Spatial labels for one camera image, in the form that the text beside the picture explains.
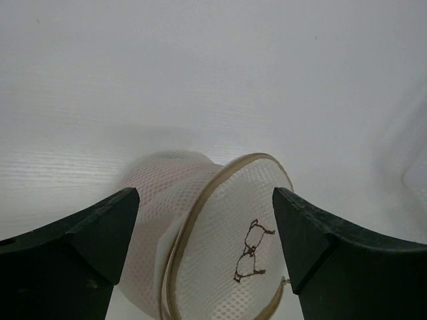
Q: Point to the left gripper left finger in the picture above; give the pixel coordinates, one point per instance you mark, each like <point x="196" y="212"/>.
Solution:
<point x="69" y="268"/>

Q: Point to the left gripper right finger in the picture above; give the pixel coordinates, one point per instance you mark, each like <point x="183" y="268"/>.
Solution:
<point x="340" y="270"/>

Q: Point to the white mesh laundry bag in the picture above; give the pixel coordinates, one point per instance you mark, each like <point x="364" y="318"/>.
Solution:
<point x="205" y="243"/>

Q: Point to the white perforated plastic basket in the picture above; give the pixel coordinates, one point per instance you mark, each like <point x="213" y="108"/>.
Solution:
<point x="414" y="134"/>

